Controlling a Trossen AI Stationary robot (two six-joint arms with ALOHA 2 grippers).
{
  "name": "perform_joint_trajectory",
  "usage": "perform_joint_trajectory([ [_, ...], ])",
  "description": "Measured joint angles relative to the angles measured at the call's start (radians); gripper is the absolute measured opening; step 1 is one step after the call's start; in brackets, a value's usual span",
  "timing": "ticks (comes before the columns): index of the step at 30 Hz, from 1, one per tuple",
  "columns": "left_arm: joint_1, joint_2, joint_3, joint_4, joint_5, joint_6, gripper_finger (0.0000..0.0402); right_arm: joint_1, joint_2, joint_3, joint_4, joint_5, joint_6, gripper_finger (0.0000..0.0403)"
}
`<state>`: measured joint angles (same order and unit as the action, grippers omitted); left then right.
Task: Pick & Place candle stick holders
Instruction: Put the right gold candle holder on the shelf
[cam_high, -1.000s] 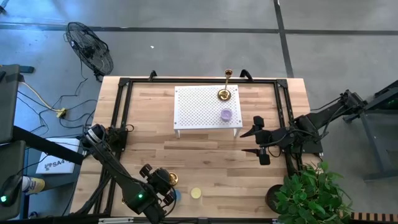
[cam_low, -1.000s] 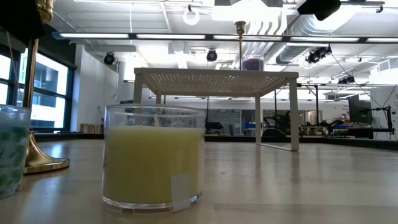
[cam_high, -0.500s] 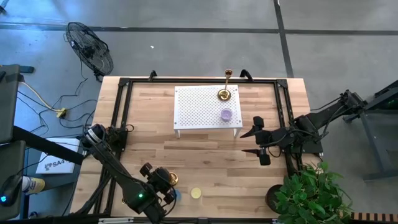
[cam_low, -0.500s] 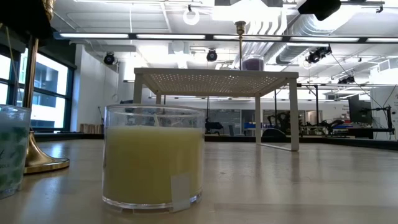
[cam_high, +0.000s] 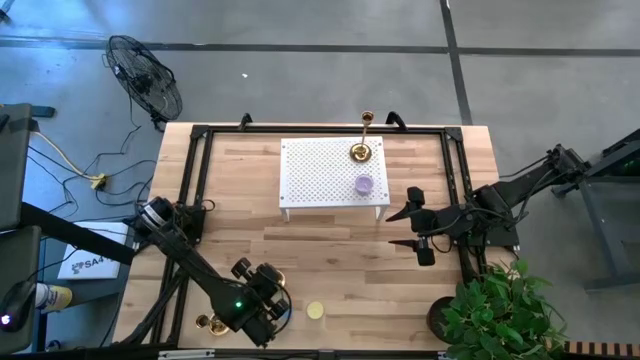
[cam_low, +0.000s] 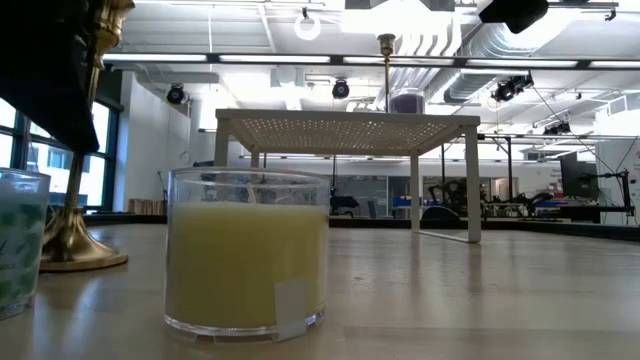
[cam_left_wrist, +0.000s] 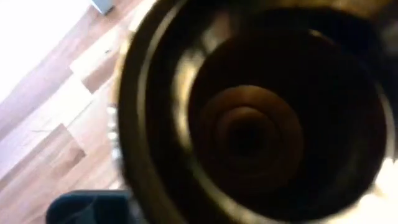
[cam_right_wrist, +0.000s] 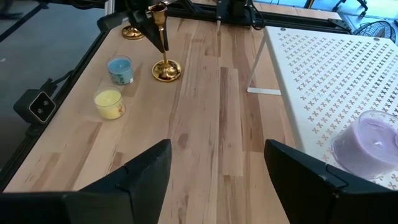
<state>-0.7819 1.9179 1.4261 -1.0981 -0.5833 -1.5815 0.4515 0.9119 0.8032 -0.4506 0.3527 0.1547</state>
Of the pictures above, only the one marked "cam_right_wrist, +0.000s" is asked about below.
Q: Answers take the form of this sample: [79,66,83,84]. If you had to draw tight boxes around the black floor fan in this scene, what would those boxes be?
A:
[353,20,397,44]

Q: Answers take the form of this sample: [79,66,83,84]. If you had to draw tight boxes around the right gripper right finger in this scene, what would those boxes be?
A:
[264,139,398,224]

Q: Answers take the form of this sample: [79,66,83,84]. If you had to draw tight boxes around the blue candle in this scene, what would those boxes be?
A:
[106,55,134,86]

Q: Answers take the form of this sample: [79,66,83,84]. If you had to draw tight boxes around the black table-level camera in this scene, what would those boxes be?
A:
[12,88,57,125]

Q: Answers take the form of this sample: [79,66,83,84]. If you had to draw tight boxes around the purple candle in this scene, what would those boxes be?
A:
[331,110,398,180]

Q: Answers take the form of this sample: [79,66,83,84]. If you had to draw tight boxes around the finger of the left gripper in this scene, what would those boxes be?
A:
[129,11,170,53]

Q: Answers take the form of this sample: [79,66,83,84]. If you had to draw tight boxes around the white perforated metal shelf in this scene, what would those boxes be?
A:
[247,26,398,190]

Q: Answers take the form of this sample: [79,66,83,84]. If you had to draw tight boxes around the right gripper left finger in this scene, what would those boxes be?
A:
[0,139,172,224]

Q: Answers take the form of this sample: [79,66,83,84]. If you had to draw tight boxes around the brass candlestick holder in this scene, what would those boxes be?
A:
[121,25,146,40]
[146,2,182,83]

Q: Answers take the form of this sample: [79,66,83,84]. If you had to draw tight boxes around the yellow candle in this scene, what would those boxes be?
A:
[93,88,127,121]

